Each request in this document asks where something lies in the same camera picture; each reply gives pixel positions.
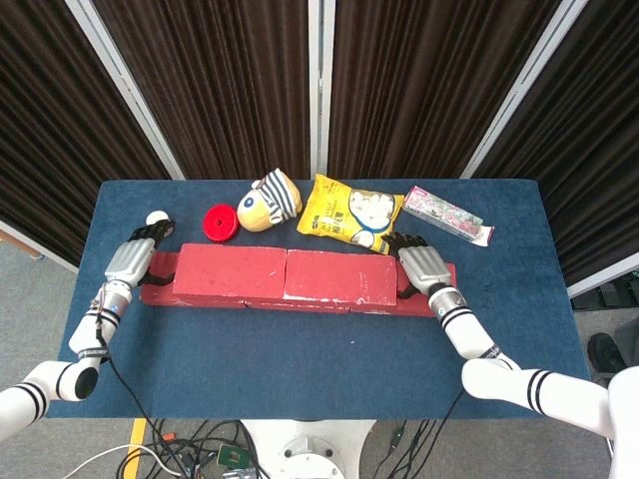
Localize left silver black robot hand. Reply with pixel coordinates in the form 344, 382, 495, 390
103, 222, 177, 288

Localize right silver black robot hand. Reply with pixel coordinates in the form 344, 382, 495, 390
381, 232, 453, 300

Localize red foam block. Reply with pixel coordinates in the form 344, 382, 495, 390
244, 298, 353, 313
283, 247, 399, 306
348, 261, 458, 319
172, 242, 289, 303
139, 251, 247, 308

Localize toothpaste box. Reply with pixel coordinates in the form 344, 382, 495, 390
401, 185, 496, 247

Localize red round lid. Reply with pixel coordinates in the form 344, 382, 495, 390
203, 205, 240, 242

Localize yellow snack bag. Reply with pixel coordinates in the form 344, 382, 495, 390
296, 173, 405, 252

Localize yellow plush toy striped hat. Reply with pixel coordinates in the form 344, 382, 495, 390
236, 168, 305, 234

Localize blue table cloth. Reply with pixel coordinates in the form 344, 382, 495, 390
42, 178, 590, 420

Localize brown curtain panel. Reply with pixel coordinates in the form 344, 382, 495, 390
471, 0, 639, 288
0, 0, 174, 268
92, 0, 312, 181
326, 0, 563, 181

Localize yellow floor tape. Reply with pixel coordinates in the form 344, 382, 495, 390
122, 417, 150, 479

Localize black equipment boxes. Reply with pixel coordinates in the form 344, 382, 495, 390
572, 271, 639, 311

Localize black shoe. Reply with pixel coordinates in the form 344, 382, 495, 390
587, 332, 631, 374

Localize green circuit board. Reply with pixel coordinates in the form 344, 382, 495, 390
217, 443, 251, 469

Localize white partition base rail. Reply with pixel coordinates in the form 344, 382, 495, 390
0, 219, 79, 273
567, 276, 639, 299

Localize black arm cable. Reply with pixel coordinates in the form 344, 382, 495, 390
94, 311, 159, 430
431, 388, 465, 450

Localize white partition post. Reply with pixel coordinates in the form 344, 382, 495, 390
63, 0, 187, 181
308, 0, 336, 181
458, 0, 590, 180

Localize black cable bundle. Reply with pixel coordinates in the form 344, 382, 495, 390
117, 418, 264, 479
371, 418, 450, 479

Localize white cable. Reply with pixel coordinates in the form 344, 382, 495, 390
62, 442, 184, 479

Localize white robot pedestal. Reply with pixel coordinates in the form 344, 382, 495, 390
239, 418, 378, 479

